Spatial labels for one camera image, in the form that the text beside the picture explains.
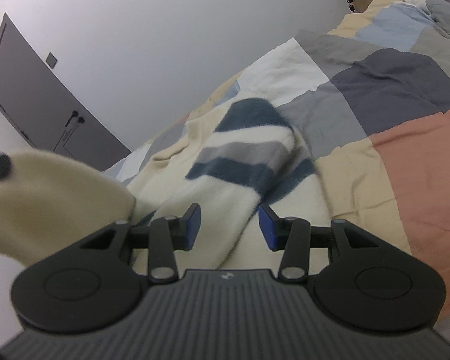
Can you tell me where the black door handle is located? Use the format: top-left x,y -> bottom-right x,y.
65,110 -> 85,133

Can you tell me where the cream sweater with blue stripes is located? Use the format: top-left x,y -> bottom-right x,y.
0,98 -> 330,269

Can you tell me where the patchwork bed quilt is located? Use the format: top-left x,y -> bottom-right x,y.
112,0 -> 450,341

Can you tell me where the grey wall switch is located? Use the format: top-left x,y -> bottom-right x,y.
45,52 -> 57,69

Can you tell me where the grey door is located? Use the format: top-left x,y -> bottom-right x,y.
0,15 -> 131,171

